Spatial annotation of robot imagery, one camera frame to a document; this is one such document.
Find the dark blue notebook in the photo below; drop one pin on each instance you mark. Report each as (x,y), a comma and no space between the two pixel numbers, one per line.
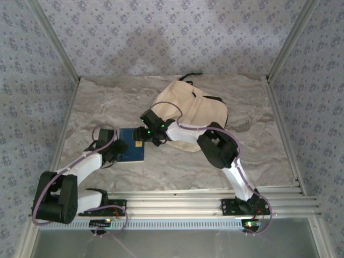
(131,150)

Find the beige canvas backpack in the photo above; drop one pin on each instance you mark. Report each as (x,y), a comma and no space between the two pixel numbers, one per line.
(199,107)

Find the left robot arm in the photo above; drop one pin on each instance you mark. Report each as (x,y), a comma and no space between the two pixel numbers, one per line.
(53,199)

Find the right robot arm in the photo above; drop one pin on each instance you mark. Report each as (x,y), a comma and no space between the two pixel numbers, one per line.
(223,150)

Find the aluminium side rail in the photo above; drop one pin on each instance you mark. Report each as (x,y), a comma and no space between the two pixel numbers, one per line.
(67,121)
(279,118)

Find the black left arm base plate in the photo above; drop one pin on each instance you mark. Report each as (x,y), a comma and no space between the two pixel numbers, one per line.
(121,205)

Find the aluminium rail frame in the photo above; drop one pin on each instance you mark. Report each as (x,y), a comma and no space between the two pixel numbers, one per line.
(174,207)

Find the aluminium corner post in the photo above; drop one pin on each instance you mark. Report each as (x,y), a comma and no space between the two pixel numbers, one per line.
(290,37)
(57,45)

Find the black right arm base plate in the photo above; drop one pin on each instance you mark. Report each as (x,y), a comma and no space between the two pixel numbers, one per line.
(228,207)

